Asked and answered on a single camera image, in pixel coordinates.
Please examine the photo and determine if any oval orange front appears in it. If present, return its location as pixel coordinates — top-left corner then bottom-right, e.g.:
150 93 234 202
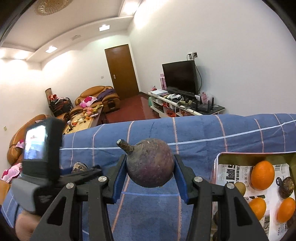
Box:
248 197 266 220

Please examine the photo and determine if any green kiwi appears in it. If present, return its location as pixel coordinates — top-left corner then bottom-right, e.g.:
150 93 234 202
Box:
234 182 246 196

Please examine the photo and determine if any small orange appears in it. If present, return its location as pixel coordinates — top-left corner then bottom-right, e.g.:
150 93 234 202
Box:
276 197 295 223

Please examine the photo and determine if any large orange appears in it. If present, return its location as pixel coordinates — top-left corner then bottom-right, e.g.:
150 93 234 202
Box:
250 160 275 190

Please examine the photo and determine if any dark brown mangosteen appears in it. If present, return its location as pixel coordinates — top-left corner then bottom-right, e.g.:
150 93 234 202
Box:
278 177 295 199
287 213 296 228

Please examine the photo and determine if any purple round fruit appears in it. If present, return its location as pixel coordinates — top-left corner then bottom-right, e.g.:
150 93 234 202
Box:
116 138 175 188

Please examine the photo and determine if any dark brown mangosteen front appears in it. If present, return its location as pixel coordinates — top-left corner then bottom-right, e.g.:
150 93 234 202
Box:
287 213 296 228

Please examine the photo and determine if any left hand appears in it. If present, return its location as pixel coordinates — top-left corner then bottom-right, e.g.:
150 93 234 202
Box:
15 210 41 241

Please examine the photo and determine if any brown leather sofa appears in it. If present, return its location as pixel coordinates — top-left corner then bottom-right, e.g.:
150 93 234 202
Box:
1 114 52 205

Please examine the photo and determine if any pink tin box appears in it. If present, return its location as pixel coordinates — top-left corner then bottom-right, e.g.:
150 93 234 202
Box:
211 152 295 240

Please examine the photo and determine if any wooden coffee table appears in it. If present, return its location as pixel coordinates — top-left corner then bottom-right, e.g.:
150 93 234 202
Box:
63 105 105 135

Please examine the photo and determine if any black rack with toys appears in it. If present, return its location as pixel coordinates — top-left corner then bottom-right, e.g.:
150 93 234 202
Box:
45 88 74 118

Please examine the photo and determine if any blue plaid tablecloth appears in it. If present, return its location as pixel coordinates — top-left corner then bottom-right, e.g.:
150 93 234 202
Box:
0 113 296 241

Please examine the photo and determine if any brown leather armchair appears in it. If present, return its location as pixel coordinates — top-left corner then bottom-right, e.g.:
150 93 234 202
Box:
70 86 120 117

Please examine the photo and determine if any black wifi router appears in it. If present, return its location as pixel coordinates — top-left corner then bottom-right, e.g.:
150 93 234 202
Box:
195 97 214 113

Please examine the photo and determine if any white tv stand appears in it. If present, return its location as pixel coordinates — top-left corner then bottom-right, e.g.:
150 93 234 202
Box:
147 92 226 118

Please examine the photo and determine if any brown wooden door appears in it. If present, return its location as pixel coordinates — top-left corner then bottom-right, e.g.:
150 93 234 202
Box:
105 44 139 99

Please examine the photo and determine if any black television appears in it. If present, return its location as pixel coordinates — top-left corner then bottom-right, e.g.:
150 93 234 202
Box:
162 60 199 96

